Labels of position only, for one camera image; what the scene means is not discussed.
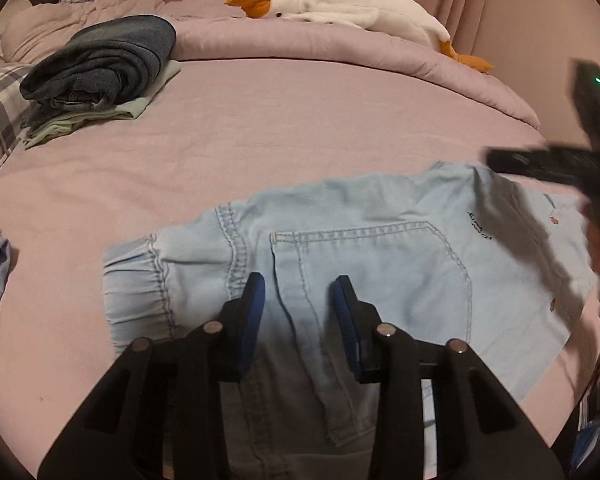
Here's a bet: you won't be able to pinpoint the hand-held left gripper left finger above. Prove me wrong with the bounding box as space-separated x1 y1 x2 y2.
37 272 266 480

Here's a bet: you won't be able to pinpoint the light blue denim pants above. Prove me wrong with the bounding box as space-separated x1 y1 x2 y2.
102 160 598 480

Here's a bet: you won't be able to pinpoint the dark blue folded garment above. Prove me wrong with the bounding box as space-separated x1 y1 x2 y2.
19 15 177 126

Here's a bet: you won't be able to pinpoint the bed with pink sheet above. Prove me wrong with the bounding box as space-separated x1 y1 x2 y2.
0 57 600 480

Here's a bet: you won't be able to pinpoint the pink duvet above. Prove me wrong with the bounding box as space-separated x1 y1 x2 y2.
2 0 541 131

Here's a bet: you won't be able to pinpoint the white goose plush toy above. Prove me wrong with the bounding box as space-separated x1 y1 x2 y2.
225 0 496 73

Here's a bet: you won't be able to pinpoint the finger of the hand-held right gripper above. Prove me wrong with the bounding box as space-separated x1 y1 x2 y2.
486 147 588 184

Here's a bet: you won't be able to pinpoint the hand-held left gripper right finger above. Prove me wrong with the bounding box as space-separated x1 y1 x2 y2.
329 275 566 480

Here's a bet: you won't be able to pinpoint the light green folded cloth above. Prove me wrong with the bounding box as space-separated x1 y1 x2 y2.
20 60 182 150

